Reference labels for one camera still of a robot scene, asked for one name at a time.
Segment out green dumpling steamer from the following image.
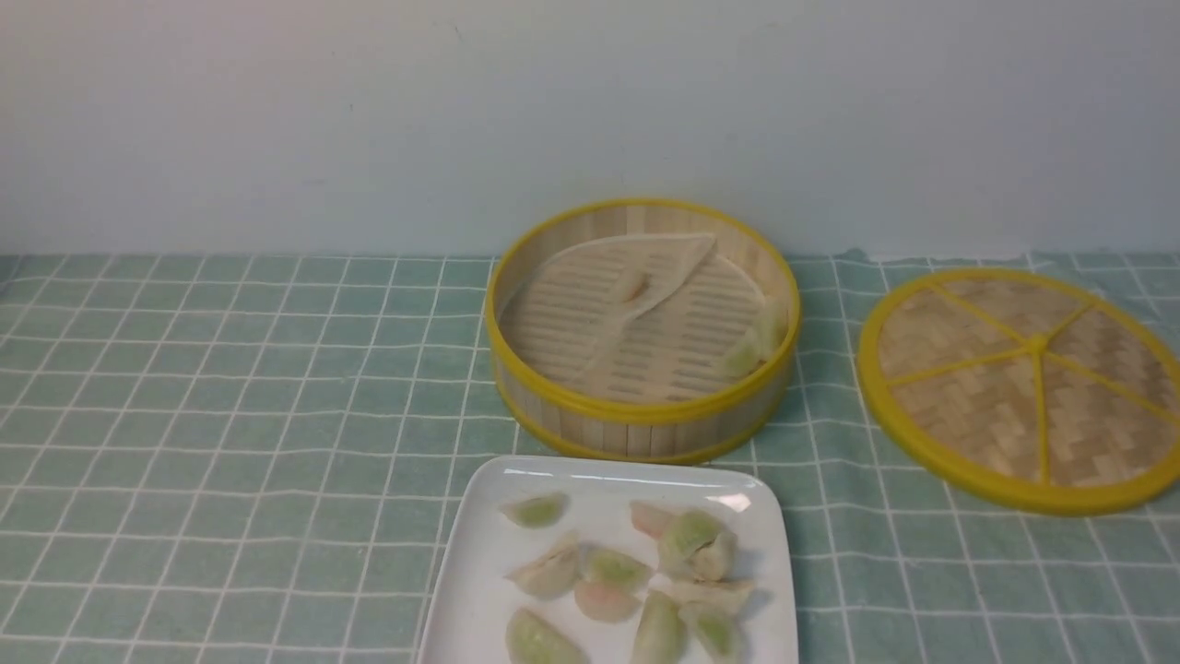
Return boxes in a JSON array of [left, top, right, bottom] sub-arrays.
[[679, 601, 746, 663]]

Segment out pink dumpling plate top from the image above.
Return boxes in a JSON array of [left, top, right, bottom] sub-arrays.
[[629, 500, 676, 540]]

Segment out white rectangular plate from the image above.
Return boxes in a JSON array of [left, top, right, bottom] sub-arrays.
[[418, 456, 801, 663]]

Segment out green round dumpling plate top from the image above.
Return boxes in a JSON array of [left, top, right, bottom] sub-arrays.
[[657, 509, 738, 583]]

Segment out green dumpling on plate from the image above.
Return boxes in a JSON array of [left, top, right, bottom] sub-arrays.
[[584, 547, 655, 593]]

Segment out pale dumpling on plate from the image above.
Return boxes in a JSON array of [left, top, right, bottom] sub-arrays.
[[505, 532, 581, 600]]

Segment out pink dumpling on plate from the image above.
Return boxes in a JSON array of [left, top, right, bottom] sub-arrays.
[[572, 579, 641, 623]]

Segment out pale flat dumpling plate right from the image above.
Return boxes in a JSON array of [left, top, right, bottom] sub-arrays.
[[660, 579, 756, 614]]

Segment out bamboo steamer basket yellow rim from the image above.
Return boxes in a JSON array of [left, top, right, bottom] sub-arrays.
[[485, 198, 802, 464]]

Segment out white steamer liner cloth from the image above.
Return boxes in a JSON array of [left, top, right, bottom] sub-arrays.
[[496, 232, 771, 405]]

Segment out green dumpling in steamer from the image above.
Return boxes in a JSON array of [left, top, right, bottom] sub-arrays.
[[716, 329, 763, 381]]

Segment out pale green dumpling steamer edge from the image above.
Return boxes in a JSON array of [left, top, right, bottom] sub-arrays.
[[750, 298, 789, 362]]

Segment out green checkered tablecloth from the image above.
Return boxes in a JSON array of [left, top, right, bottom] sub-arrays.
[[1, 254, 1176, 663]]

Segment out bamboo steamer lid yellow rim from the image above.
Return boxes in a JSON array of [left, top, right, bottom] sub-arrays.
[[856, 267, 1179, 517]]

